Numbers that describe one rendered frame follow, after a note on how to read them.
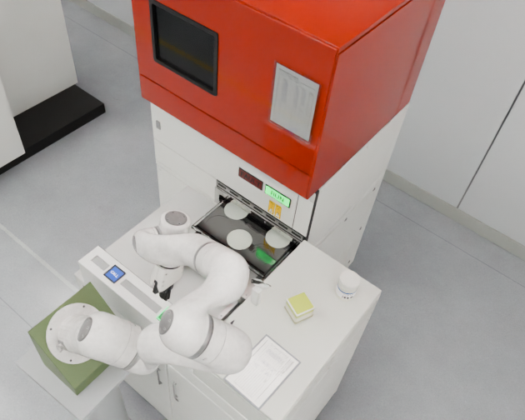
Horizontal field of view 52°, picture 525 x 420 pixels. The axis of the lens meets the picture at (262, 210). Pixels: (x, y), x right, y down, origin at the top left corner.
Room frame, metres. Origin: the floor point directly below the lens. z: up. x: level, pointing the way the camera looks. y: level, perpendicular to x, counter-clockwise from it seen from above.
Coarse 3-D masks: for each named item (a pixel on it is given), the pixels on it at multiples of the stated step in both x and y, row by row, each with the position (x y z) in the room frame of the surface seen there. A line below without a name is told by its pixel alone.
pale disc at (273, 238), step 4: (268, 232) 1.35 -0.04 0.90; (272, 232) 1.36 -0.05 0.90; (276, 232) 1.36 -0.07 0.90; (268, 236) 1.34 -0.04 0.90; (272, 236) 1.34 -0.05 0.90; (276, 236) 1.34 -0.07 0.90; (280, 236) 1.34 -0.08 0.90; (268, 240) 1.32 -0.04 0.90; (272, 240) 1.32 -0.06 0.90; (276, 240) 1.32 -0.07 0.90; (280, 240) 1.32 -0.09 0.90; (284, 240) 1.32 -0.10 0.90; (288, 240) 1.33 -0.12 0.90; (272, 244) 1.30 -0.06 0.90; (276, 244) 1.30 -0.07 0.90; (280, 244) 1.30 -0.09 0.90; (284, 244) 1.30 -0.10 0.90
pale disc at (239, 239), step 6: (228, 234) 1.32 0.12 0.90; (234, 234) 1.32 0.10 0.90; (240, 234) 1.33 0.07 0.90; (246, 234) 1.33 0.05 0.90; (228, 240) 1.29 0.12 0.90; (234, 240) 1.29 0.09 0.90; (240, 240) 1.30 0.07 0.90; (246, 240) 1.30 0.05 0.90; (234, 246) 1.27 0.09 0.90; (240, 246) 1.27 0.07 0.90; (246, 246) 1.27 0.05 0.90
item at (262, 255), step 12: (216, 216) 1.41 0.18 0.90; (252, 216) 1.43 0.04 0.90; (204, 228) 1.33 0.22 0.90; (216, 228) 1.34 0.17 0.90; (228, 228) 1.35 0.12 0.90; (240, 228) 1.36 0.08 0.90; (252, 228) 1.36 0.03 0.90; (264, 228) 1.37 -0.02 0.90; (216, 240) 1.28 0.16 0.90; (252, 240) 1.31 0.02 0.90; (264, 240) 1.31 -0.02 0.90; (240, 252) 1.24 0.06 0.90; (252, 252) 1.25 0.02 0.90; (264, 252) 1.25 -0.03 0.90; (276, 252) 1.26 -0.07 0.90; (252, 264) 1.19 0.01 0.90; (264, 264) 1.20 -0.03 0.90
